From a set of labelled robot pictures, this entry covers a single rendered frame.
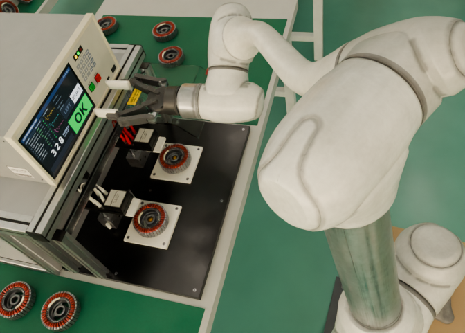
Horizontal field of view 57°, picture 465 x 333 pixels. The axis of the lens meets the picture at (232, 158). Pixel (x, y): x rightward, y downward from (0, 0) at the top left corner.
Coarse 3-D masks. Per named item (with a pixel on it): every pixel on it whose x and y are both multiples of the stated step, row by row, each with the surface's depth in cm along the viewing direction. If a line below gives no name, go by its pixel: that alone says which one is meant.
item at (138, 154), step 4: (128, 152) 153; (136, 152) 153; (140, 152) 152; (144, 152) 154; (148, 152) 157; (128, 156) 152; (132, 156) 152; (136, 156) 151; (140, 156) 152; (144, 156) 155; (128, 160) 153; (132, 160) 152; (136, 160) 151; (140, 160) 152; (144, 160) 155; (132, 164) 155; (136, 164) 154; (140, 164) 153; (144, 164) 155
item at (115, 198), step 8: (112, 192) 132; (120, 192) 132; (128, 192) 132; (96, 200) 134; (112, 200) 131; (120, 200) 130; (128, 200) 132; (136, 200) 134; (88, 208) 134; (96, 208) 133; (104, 208) 131; (112, 208) 130; (120, 208) 129; (128, 208) 133; (136, 208) 133; (104, 216) 139; (128, 216) 132
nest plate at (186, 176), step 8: (168, 144) 158; (192, 152) 154; (200, 152) 153; (168, 160) 154; (192, 160) 152; (160, 168) 152; (192, 168) 150; (152, 176) 151; (160, 176) 150; (168, 176) 150; (176, 176) 149; (184, 176) 148; (192, 176) 149
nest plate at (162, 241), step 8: (144, 200) 145; (168, 208) 142; (176, 208) 141; (176, 216) 140; (144, 224) 140; (168, 224) 138; (128, 232) 139; (136, 232) 139; (168, 232) 137; (128, 240) 138; (136, 240) 137; (144, 240) 137; (152, 240) 136; (160, 240) 136; (168, 240) 135; (160, 248) 135
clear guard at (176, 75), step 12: (144, 72) 140; (156, 72) 139; (168, 72) 138; (180, 72) 137; (192, 72) 136; (204, 72) 137; (180, 84) 134; (144, 96) 133; (120, 108) 132; (156, 120) 126; (168, 120) 126; (180, 120) 126; (192, 120) 128; (204, 120) 131; (192, 132) 127
